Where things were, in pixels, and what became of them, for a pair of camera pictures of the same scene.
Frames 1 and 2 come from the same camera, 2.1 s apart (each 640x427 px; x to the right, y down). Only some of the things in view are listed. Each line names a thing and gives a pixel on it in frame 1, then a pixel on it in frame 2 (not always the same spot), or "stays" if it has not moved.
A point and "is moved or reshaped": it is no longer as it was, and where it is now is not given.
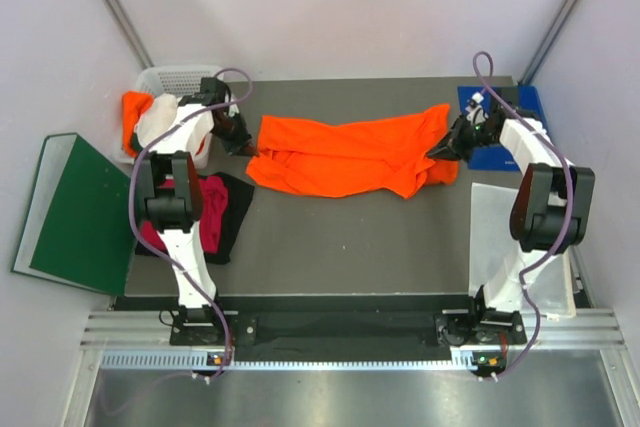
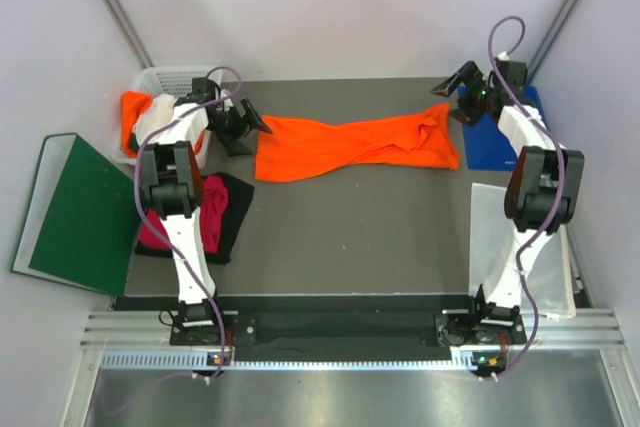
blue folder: [479, 141] stays
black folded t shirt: [238, 192] stays
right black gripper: [452, 146] → [466, 72]
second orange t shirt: [134, 105] stays
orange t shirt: [386, 154] is moved or reshaped
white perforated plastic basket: [179, 81] stays
